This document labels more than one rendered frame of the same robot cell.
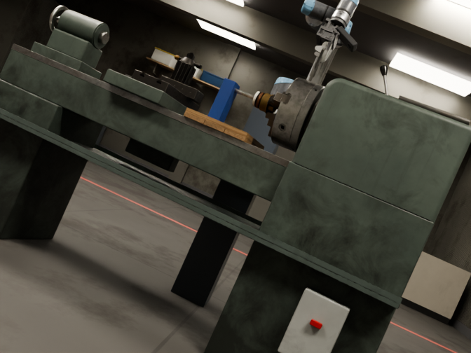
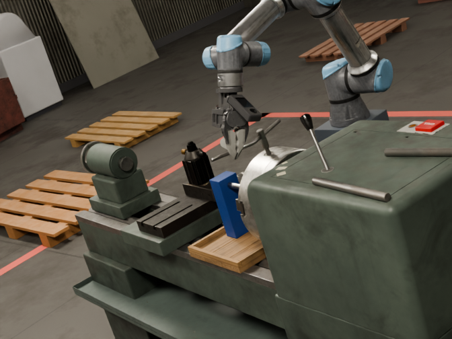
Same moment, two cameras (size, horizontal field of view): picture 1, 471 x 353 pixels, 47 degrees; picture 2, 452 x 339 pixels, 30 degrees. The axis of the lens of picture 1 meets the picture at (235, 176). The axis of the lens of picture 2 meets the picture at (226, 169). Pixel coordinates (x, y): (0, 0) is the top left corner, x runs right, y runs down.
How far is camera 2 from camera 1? 224 cm
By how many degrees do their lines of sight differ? 46
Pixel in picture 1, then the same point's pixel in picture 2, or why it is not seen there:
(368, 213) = not seen: outside the picture
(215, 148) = (231, 284)
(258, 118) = not seen: hidden behind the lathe
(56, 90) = (118, 252)
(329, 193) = (321, 327)
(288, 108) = (249, 221)
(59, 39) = (99, 187)
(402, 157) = (350, 270)
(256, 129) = not seen: hidden behind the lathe
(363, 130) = (301, 243)
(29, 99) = (109, 270)
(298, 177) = (290, 313)
